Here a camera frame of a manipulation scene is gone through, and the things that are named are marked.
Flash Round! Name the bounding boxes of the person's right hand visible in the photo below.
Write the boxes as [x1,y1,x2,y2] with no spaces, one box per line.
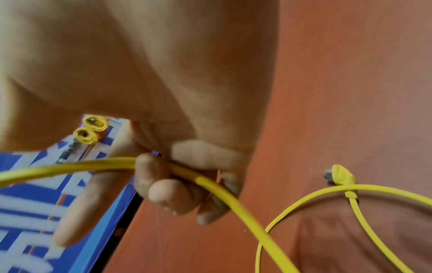
[0,0,281,249]

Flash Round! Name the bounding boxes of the metal rack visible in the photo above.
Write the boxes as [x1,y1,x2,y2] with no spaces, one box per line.
[55,114,126,166]

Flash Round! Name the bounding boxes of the blue banner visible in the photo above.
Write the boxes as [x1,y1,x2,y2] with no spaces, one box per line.
[0,114,146,273]

